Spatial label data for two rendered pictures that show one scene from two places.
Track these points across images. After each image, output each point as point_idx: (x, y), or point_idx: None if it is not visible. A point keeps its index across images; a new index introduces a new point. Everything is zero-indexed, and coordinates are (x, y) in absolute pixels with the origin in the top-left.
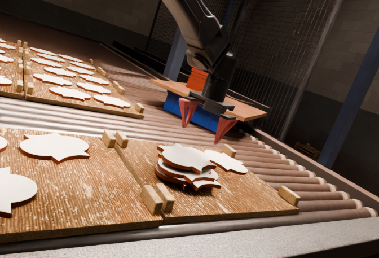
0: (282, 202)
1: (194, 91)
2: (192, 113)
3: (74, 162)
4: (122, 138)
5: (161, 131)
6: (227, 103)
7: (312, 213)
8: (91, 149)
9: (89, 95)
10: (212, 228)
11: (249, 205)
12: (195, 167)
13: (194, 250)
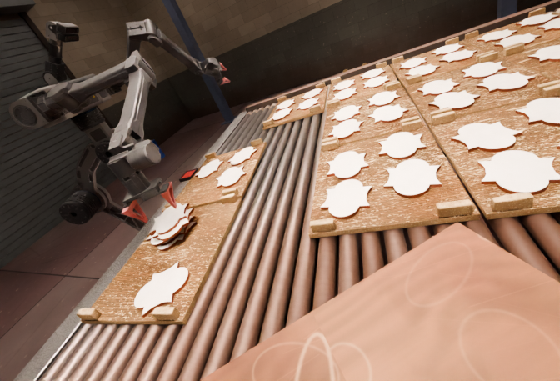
0: (99, 303)
1: (157, 180)
2: (167, 201)
3: (217, 184)
4: (223, 196)
5: (266, 253)
6: (129, 197)
7: (62, 351)
8: (226, 188)
9: (348, 175)
10: None
11: (128, 264)
12: (157, 217)
13: (151, 225)
